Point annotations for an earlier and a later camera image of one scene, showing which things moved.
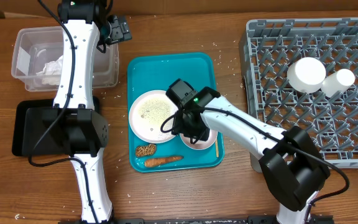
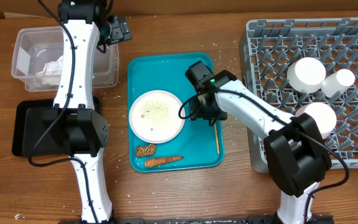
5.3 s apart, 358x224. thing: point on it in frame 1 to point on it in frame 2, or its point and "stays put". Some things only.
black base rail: x=268 y=219 stays put
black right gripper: x=181 y=128 to x=198 y=113
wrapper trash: x=51 y=72 stays put
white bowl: x=306 y=74 stays put
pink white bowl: x=201 y=144 to x=323 y=116
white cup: x=337 y=84 stays put
